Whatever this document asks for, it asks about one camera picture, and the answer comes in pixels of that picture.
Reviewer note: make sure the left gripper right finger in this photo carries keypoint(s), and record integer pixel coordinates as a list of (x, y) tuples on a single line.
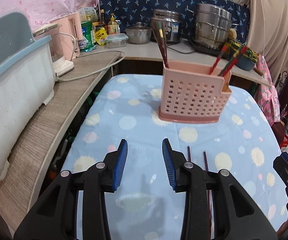
[(169, 160)]

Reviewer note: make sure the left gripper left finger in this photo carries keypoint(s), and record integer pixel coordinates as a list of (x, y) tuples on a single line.
[(119, 162)]

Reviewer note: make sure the dark maroon chopstick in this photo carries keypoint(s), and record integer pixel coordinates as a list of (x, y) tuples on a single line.
[(189, 153)]

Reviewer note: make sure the red chopstick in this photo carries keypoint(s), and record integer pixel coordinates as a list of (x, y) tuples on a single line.
[(234, 60), (220, 55)]

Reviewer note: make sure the brown chopstick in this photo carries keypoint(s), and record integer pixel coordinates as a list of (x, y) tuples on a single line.
[(165, 58)]

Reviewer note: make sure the blue patterned tablecloth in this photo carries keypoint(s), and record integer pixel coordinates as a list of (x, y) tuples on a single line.
[(145, 206)]

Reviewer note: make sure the pink perforated utensil holder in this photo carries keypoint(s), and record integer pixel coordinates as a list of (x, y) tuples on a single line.
[(191, 95)]

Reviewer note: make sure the pink floral cloth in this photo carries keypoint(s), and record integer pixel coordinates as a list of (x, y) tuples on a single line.
[(266, 96)]

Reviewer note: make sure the wooden counter shelf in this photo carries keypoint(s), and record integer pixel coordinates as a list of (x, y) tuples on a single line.
[(36, 147)]

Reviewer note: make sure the blue bowl with items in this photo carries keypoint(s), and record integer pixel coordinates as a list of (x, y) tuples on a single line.
[(249, 58)]

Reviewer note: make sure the green white milk can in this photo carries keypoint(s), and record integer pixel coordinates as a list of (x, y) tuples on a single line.
[(86, 43)]

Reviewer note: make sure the clear food container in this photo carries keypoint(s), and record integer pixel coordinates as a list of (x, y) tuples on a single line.
[(116, 40)]

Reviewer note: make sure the small steel lidded pot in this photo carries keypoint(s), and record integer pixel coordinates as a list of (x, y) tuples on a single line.
[(139, 34)]

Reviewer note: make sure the white blue dish rack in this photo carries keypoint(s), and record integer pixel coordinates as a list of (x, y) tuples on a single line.
[(27, 79)]

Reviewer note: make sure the yellow oil bottle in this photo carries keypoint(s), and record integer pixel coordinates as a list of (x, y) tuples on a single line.
[(113, 26)]

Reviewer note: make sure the pink kettle appliance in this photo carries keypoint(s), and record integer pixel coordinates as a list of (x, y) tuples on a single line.
[(65, 33)]

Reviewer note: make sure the steel rice cooker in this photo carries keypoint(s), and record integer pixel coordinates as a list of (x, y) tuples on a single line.
[(172, 21)]

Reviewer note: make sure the large steel steamer pot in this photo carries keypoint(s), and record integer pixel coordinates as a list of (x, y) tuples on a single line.
[(210, 25)]

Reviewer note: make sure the beige hanging curtain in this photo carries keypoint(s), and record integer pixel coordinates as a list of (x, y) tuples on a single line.
[(268, 32)]

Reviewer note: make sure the navy patterned cloth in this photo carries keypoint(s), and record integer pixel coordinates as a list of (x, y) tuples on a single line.
[(129, 12)]

